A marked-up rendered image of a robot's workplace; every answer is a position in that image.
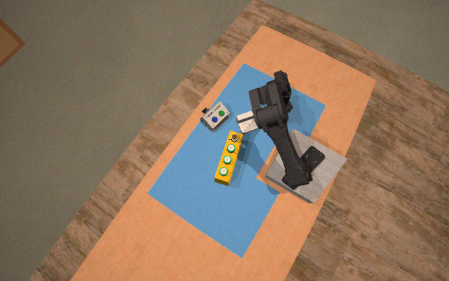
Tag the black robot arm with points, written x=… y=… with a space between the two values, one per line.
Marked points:
x=273 y=120

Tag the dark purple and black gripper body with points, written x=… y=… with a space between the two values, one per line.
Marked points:
x=289 y=106

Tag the blue flat mat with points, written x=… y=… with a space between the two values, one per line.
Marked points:
x=231 y=215

